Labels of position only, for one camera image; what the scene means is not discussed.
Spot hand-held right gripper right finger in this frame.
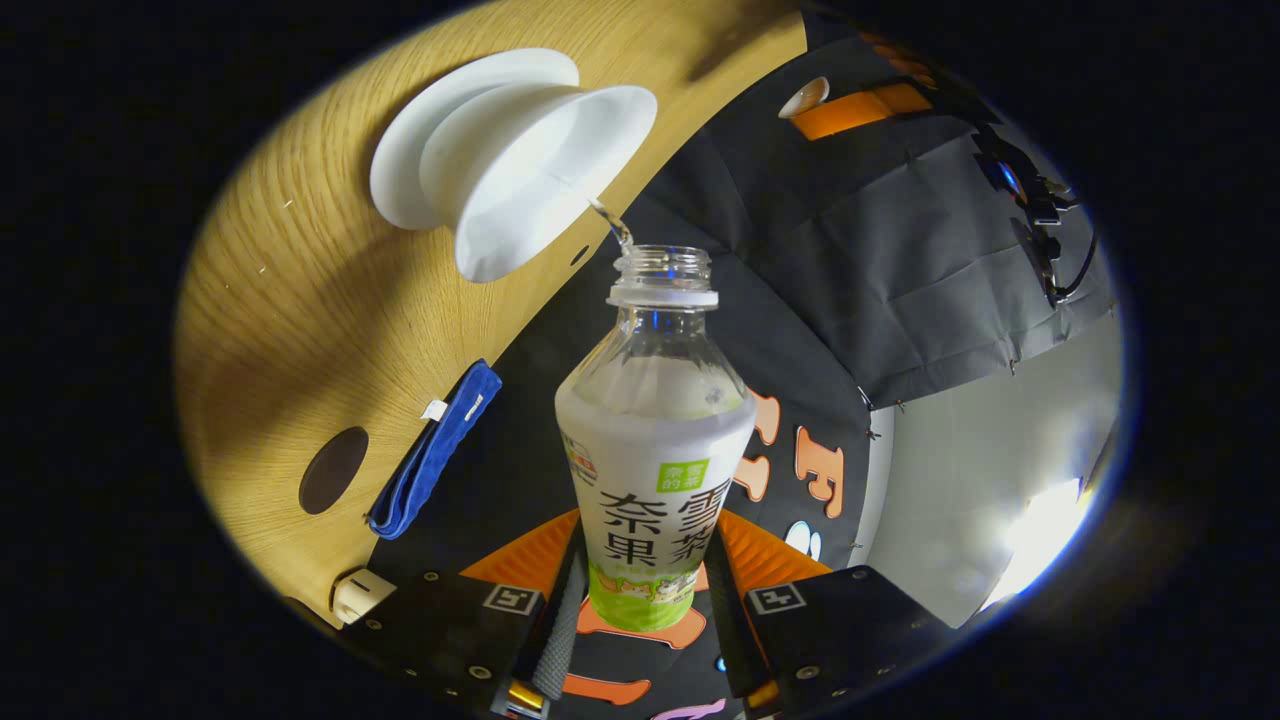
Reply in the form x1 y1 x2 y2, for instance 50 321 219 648
700 508 951 717

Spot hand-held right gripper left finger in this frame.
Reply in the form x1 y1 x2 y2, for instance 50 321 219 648
345 508 591 719

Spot clear water bottle white label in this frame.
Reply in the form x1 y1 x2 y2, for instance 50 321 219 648
555 245 758 634

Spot dark round coaster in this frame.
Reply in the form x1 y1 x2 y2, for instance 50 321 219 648
298 427 370 516

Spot white teacup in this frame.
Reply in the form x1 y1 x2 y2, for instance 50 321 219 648
420 85 659 284

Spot white toaster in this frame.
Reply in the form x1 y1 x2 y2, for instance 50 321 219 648
331 568 398 626

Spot blue towel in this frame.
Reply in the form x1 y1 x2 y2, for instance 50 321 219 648
367 359 503 541

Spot white saucer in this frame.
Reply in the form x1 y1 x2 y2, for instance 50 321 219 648
369 48 581 232

